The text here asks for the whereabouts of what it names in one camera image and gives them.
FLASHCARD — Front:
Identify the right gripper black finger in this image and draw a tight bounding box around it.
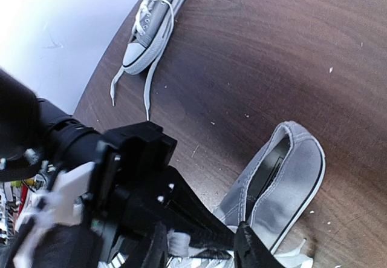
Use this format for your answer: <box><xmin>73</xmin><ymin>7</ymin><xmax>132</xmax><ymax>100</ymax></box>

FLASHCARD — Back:
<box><xmin>233</xmin><ymin>221</ymin><xmax>283</xmax><ymax>268</ymax></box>

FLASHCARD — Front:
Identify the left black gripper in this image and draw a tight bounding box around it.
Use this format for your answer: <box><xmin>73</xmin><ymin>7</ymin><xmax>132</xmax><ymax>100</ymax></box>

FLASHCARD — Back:
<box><xmin>1</xmin><ymin>72</ymin><xmax>181</xmax><ymax>268</ymax></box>

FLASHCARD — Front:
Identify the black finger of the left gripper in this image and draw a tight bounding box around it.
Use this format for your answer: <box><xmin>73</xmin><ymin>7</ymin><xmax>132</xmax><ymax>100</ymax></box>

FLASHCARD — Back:
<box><xmin>163</xmin><ymin>166</ymin><xmax>234</xmax><ymax>250</ymax></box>

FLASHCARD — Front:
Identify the grey sneaker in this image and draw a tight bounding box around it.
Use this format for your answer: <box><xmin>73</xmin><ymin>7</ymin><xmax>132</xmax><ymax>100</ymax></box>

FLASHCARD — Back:
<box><xmin>167</xmin><ymin>121</ymin><xmax>327</xmax><ymax>268</ymax></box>
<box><xmin>109</xmin><ymin>0</ymin><xmax>185</xmax><ymax>121</ymax></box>

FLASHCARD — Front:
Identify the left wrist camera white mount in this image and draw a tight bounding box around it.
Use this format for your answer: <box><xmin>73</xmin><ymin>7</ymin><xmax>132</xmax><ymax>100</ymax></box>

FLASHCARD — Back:
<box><xmin>7</xmin><ymin>162</ymin><xmax>95</xmax><ymax>267</ymax></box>

